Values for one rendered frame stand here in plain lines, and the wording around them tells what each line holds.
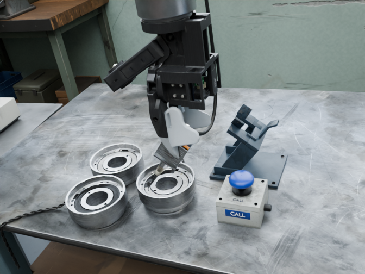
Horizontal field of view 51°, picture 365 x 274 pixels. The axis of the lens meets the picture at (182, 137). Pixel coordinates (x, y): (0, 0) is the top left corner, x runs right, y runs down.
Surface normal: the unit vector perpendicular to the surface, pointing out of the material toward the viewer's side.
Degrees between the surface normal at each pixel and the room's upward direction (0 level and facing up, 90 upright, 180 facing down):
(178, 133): 88
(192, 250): 0
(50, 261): 0
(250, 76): 90
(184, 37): 90
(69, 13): 90
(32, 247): 0
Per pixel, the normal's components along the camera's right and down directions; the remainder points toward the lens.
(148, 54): -0.34, 0.55
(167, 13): 0.10, 0.51
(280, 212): -0.13, -0.85
